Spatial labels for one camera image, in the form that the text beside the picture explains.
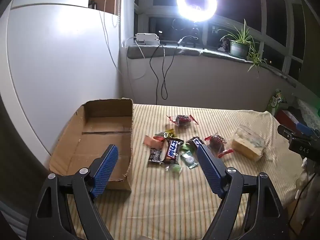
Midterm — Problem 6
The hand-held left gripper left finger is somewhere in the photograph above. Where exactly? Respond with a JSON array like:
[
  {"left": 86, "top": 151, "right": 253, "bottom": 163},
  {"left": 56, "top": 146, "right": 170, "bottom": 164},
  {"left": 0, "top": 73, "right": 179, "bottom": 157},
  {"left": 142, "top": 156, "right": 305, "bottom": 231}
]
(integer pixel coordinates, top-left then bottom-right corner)
[{"left": 26, "top": 144, "right": 119, "bottom": 240}]

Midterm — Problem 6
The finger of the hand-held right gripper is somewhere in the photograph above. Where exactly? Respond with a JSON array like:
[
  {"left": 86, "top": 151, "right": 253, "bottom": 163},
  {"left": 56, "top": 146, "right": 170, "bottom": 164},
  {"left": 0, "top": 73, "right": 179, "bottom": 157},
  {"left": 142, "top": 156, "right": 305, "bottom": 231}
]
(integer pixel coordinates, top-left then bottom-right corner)
[
  {"left": 277, "top": 124, "right": 300, "bottom": 140},
  {"left": 296, "top": 121, "right": 316, "bottom": 137}
]

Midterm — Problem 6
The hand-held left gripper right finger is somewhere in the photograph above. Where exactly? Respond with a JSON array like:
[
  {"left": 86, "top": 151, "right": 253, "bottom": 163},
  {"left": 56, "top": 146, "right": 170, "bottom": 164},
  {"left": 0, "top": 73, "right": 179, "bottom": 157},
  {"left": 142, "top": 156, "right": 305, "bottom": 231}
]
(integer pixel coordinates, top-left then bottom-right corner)
[{"left": 196, "top": 144, "right": 290, "bottom": 240}]

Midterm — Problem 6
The white and green packet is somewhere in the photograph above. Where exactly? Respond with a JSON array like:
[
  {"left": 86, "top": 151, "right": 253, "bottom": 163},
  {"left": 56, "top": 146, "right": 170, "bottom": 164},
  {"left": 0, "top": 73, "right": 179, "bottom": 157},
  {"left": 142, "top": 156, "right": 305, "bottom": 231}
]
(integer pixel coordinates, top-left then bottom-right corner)
[{"left": 180, "top": 151, "right": 199, "bottom": 169}]

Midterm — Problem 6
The red-ended dark candy packet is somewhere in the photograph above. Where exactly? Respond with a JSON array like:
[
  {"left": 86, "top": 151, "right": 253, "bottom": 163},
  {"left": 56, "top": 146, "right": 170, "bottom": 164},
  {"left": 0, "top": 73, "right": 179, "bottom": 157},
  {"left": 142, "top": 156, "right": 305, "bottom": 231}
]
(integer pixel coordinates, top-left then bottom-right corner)
[
  {"left": 204, "top": 134, "right": 234, "bottom": 158},
  {"left": 166, "top": 114, "right": 199, "bottom": 128}
]

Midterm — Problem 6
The cardboard box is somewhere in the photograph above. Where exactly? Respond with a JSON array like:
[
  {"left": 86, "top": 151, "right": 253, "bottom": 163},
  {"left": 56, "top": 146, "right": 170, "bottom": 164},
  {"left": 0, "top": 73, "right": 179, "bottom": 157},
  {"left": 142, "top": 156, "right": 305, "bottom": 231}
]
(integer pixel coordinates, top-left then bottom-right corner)
[{"left": 49, "top": 98, "right": 134, "bottom": 192}]

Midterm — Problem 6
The brown chocolate bar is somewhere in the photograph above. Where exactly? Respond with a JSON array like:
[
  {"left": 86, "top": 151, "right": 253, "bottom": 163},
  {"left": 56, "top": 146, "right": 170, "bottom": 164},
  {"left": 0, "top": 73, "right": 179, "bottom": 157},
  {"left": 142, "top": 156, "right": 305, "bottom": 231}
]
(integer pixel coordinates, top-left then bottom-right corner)
[
  {"left": 186, "top": 136, "right": 204, "bottom": 153},
  {"left": 161, "top": 137, "right": 184, "bottom": 165}
]

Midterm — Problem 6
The person's right hand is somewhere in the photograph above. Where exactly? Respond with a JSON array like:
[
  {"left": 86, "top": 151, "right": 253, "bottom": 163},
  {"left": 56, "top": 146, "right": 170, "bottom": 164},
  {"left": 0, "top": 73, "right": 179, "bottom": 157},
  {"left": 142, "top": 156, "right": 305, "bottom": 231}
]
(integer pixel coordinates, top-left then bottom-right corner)
[{"left": 296, "top": 156, "right": 317, "bottom": 193}]

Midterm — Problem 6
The red box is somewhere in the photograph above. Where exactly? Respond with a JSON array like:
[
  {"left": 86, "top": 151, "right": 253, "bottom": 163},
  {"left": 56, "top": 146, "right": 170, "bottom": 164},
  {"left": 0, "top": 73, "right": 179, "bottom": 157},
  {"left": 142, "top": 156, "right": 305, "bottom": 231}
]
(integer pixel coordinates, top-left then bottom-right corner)
[{"left": 275, "top": 109, "right": 300, "bottom": 133}]

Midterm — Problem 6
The green snack bag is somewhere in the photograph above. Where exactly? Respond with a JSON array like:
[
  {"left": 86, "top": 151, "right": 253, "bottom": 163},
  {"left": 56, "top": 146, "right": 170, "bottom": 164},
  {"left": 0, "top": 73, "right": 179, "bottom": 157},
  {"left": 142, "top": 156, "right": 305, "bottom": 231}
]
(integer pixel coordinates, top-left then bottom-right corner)
[{"left": 266, "top": 89, "right": 288, "bottom": 115}]

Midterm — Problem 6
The small black snack packet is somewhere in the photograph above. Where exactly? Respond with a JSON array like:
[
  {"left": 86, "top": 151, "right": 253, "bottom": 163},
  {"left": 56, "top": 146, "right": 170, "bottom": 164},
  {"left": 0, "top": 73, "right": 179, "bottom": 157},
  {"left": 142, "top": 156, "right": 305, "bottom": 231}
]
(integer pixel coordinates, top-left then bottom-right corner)
[{"left": 147, "top": 147, "right": 165, "bottom": 167}]

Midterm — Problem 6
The pink snack packet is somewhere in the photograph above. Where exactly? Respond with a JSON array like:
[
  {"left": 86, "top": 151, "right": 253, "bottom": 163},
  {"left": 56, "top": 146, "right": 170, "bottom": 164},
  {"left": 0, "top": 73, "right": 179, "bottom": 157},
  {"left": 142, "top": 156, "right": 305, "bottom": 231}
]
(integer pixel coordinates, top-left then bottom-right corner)
[{"left": 143, "top": 135, "right": 165, "bottom": 148}]

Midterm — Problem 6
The striped yellow blanket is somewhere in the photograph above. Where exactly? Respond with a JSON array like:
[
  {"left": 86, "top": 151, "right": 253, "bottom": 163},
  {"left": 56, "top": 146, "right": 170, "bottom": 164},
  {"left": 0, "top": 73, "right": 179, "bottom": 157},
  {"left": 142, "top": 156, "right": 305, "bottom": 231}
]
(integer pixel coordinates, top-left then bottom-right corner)
[{"left": 67, "top": 104, "right": 304, "bottom": 240}]

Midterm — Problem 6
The potted spider plant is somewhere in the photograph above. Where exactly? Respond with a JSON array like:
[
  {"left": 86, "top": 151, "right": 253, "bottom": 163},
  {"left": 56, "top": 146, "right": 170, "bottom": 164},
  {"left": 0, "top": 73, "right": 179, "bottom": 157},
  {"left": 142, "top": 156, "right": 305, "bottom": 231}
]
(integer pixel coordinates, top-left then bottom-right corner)
[{"left": 217, "top": 19, "right": 269, "bottom": 78}]

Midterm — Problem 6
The white wardrobe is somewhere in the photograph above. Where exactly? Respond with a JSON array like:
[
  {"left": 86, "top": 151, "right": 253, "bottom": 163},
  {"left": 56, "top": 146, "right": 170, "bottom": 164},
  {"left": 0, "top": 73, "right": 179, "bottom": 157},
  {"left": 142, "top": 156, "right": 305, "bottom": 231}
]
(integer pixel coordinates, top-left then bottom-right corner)
[{"left": 0, "top": 0, "right": 123, "bottom": 180}]

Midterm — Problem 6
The black light tripod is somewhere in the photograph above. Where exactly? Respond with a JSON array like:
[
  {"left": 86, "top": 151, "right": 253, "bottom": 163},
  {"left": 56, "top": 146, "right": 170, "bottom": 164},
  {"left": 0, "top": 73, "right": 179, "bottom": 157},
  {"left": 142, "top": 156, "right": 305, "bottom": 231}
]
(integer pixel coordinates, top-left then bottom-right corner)
[{"left": 184, "top": 22, "right": 207, "bottom": 49}]

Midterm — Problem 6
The white plastic device box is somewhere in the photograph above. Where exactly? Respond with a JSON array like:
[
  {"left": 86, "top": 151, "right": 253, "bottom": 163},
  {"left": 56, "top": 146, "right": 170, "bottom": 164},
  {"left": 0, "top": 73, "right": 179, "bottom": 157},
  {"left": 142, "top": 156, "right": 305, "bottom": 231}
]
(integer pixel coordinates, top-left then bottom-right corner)
[{"left": 134, "top": 33, "right": 160, "bottom": 46}]

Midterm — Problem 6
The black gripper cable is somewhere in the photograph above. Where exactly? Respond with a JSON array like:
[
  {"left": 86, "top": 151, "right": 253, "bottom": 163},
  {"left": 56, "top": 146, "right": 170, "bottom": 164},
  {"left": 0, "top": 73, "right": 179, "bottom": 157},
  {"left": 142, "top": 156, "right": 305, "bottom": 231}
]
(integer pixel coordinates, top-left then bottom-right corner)
[{"left": 287, "top": 172, "right": 315, "bottom": 230}]

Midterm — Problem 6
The white device cable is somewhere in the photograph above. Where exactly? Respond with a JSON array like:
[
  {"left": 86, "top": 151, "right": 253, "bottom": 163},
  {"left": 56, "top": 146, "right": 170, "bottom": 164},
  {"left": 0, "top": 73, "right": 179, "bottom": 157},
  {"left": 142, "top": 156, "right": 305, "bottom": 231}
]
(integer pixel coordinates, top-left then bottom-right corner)
[{"left": 122, "top": 37, "right": 147, "bottom": 80}]

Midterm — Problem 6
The thin white wall cable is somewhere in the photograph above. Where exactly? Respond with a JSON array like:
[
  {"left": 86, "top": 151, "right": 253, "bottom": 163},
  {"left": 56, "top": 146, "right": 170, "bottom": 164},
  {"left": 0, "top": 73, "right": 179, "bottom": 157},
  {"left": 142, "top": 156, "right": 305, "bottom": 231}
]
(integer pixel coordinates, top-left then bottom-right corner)
[{"left": 99, "top": 0, "right": 133, "bottom": 98}]

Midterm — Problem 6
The white beaded blind cord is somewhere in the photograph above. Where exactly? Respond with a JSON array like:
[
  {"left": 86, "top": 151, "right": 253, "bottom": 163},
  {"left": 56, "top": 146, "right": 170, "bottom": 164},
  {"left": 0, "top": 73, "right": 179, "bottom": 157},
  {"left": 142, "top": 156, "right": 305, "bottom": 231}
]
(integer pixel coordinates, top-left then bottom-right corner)
[{"left": 112, "top": 0, "right": 123, "bottom": 27}]

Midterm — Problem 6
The ring light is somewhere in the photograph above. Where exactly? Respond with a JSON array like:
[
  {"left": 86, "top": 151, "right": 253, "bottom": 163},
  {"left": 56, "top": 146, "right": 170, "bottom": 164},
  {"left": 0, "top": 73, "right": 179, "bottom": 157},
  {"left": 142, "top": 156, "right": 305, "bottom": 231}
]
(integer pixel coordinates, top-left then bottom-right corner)
[{"left": 176, "top": 0, "right": 218, "bottom": 22}]

